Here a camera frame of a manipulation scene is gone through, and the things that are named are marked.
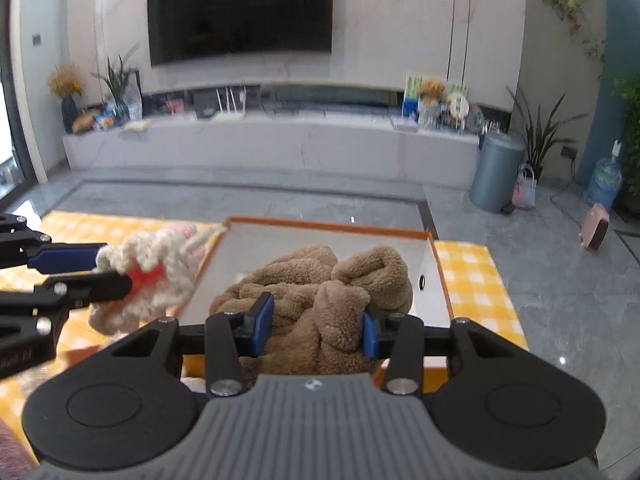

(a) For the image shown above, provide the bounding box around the pink white knitted item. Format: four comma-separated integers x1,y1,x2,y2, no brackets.
89,223,226,336

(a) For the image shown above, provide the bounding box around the brown fleece garment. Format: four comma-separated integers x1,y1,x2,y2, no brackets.
209,244,413,385

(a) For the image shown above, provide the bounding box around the yellow checkered tablecloth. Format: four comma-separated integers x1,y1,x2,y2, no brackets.
1,211,528,448

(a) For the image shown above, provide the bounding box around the purple fuzzy blanket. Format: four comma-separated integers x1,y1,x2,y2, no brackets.
0,420,34,480

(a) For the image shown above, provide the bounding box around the yellow dried flowers vase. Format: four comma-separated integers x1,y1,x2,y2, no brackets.
47,64,84,133

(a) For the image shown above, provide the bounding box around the green plant in vase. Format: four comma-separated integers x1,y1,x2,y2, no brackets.
91,44,139,125

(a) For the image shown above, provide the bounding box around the pink small heater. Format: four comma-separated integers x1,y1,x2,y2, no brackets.
579,203,610,252

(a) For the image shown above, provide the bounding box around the orange storage box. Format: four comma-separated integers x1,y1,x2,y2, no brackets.
177,218,451,396

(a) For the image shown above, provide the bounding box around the pink woven handbag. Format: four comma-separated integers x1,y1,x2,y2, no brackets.
511,164,537,210

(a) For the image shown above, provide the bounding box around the blue water jug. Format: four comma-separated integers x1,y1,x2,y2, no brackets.
582,140,623,212

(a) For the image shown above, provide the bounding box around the white wifi router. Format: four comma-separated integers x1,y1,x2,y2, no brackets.
212,87,247,122

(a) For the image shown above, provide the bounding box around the grey round trash bin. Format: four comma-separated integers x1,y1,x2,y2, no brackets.
470,132,525,214

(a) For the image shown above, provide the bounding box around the tall green floor plant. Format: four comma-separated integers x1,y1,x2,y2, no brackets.
506,87,588,180

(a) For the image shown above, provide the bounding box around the white marble TV cabinet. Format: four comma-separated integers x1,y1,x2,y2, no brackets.
63,110,480,190

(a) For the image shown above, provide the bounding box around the teddy bear bouquet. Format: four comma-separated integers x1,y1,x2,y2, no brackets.
401,75,471,130

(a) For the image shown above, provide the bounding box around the bushy green potted plant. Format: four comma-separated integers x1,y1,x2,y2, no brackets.
613,74,640,196

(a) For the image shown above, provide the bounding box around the hanging green vine plant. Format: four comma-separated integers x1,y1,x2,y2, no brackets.
541,0,606,82

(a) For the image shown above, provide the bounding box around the black wall television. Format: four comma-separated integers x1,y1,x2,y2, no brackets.
148,0,333,66

